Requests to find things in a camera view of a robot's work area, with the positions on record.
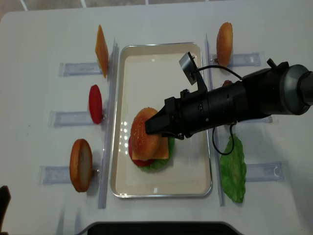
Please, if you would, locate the green lettuce leaf on burger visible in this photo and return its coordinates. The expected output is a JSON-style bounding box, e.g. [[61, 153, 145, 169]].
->
[[138, 138, 175, 171]]

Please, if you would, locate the upright orange cheese slice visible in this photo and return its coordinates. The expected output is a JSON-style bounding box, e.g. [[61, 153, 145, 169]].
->
[[95, 25, 109, 78]]

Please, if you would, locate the black device at bottom edge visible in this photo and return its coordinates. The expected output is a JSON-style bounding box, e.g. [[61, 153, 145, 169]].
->
[[88, 222, 239, 235]]

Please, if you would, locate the right long clear acrylic rail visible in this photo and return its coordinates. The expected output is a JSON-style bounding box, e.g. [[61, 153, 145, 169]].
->
[[205, 34, 225, 207]]

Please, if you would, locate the white rectangular metal tray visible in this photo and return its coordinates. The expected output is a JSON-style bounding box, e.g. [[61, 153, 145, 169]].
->
[[111, 42, 212, 198]]

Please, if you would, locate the dark object bottom left corner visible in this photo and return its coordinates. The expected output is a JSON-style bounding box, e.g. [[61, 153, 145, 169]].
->
[[0, 186, 11, 235]]

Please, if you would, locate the clear holder under tomato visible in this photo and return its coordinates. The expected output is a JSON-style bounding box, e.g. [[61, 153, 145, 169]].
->
[[47, 111, 95, 127]]

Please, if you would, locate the clear holder under cheese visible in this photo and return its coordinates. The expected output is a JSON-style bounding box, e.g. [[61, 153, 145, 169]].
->
[[58, 62, 102, 77]]

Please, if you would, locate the black camera cable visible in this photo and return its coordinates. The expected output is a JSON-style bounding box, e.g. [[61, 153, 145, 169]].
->
[[192, 65, 243, 155]]

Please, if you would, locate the clear holder under lettuce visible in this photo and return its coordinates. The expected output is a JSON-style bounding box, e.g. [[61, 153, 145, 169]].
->
[[246, 161, 289, 183]]

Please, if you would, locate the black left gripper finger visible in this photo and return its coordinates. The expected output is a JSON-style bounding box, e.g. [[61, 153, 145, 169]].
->
[[145, 107, 177, 134]]

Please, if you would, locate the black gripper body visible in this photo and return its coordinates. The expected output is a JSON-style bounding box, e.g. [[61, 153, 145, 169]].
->
[[164, 82, 246, 138]]

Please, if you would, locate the clear holder under left bun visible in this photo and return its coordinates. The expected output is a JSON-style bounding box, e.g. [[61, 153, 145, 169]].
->
[[38, 165, 101, 186]]

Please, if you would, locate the flat orange cheese slice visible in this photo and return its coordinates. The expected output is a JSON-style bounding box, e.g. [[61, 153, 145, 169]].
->
[[132, 137, 169, 161]]

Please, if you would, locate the left long clear acrylic rail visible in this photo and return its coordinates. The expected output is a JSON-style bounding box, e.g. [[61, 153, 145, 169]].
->
[[98, 41, 119, 209]]

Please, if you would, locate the red tomato slice on burger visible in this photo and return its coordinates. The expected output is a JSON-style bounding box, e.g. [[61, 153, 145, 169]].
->
[[128, 136, 155, 167]]

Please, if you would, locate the clear holder under right buns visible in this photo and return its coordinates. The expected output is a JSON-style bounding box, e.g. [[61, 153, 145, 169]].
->
[[209, 50, 267, 69]]

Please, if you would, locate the sesame bun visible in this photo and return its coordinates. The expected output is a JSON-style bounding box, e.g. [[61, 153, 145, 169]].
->
[[216, 22, 233, 67], [130, 107, 161, 161]]

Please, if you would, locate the upright bun half cut face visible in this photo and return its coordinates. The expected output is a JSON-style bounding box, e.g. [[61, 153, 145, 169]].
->
[[69, 139, 92, 192]]

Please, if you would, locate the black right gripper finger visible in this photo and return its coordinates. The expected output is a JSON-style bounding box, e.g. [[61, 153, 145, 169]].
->
[[162, 133, 184, 140]]

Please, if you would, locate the upright red tomato slice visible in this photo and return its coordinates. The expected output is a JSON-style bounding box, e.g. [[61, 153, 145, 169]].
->
[[89, 85, 103, 124]]

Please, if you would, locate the upright brown meat patty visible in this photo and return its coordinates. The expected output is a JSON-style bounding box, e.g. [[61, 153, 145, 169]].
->
[[222, 80, 237, 125]]

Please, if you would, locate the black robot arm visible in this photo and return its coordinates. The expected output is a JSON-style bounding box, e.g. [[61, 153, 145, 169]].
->
[[145, 55, 313, 140]]

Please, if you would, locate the upright green lettuce leaf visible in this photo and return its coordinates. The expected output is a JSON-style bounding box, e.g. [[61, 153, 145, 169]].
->
[[220, 134, 246, 203]]

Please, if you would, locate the long clear acrylic rail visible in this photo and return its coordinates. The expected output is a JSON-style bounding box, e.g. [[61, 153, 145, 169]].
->
[[98, 41, 119, 209], [205, 34, 225, 207]]

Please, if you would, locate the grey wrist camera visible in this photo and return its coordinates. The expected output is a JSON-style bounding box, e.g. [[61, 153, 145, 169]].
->
[[179, 52, 202, 85]]

